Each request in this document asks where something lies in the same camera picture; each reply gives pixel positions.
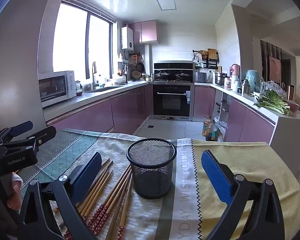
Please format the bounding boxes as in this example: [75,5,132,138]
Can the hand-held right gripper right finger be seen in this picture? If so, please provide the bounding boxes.
[201,150,285,240]

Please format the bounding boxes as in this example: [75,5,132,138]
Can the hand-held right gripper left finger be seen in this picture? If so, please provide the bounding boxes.
[17,152,102,240]

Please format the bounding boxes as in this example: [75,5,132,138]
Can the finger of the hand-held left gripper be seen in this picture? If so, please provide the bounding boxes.
[1,126,57,153]
[0,121,34,143]

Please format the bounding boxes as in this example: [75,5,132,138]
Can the bunch of wooden chopsticks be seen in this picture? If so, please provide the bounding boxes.
[52,158,134,240]

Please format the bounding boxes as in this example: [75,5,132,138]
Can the black mesh utensil holder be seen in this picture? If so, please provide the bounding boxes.
[126,138,177,199]

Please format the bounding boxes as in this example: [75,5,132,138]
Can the person's left hand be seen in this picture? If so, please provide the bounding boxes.
[7,172,24,213]

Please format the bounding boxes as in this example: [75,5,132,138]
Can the patterned printed tablecloth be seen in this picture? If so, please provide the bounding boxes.
[15,129,300,240]

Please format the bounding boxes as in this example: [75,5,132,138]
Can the dark sauce bottle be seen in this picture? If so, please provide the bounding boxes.
[205,121,217,142]

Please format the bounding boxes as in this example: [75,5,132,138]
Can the white microwave oven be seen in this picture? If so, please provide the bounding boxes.
[38,70,77,108]

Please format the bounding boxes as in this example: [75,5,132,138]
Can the yellow cooking oil bottle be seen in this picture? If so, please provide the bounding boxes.
[202,116,212,137]

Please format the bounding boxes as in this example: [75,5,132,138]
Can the crumpled plastic bag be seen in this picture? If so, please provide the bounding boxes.
[214,116,227,135]

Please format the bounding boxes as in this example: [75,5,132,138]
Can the grey refrigerator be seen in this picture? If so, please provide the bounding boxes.
[0,0,63,140]

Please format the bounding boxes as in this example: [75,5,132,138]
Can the pink base cabinets under appliances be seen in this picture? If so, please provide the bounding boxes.
[194,85,275,145]

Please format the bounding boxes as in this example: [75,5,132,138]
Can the pink base cabinets with sink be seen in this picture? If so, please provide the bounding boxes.
[44,84,153,135]

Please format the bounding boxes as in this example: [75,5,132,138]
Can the steel kitchen faucet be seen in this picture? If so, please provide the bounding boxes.
[91,61,97,90]

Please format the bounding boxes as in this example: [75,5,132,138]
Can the black built-in oven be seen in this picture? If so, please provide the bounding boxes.
[152,84,192,117]

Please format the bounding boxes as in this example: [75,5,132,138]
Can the bunch of green vegetables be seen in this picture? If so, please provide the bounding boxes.
[254,90,292,116]

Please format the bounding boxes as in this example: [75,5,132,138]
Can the kitchen window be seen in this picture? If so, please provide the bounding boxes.
[52,1,115,80]

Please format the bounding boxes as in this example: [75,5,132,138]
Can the steel steamer pot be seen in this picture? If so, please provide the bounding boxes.
[214,72,227,85]

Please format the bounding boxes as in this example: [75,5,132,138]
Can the green air fryer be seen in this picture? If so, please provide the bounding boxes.
[245,70,262,92]

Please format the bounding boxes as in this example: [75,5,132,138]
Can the pink bowl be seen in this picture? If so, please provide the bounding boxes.
[285,100,300,112]

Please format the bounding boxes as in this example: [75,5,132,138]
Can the clear plastic bag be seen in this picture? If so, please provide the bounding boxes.
[261,81,288,100]

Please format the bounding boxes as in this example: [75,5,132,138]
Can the hanging pans and strainers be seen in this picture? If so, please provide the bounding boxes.
[129,52,145,79]

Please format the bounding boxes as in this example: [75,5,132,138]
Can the black range hood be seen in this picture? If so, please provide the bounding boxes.
[154,61,193,83]

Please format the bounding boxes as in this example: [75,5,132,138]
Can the ceiling light panel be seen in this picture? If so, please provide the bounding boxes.
[154,0,177,11]

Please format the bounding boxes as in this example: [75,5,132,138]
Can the black wall rack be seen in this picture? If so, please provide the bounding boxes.
[193,49,219,69]

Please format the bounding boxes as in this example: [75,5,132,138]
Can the framed wall picture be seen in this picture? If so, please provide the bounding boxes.
[269,56,282,84]

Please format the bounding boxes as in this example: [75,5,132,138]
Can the white wall water heater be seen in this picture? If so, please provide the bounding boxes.
[121,26,134,50]

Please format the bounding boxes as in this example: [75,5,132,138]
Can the pink wall cabinet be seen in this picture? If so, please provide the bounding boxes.
[129,20,158,44]

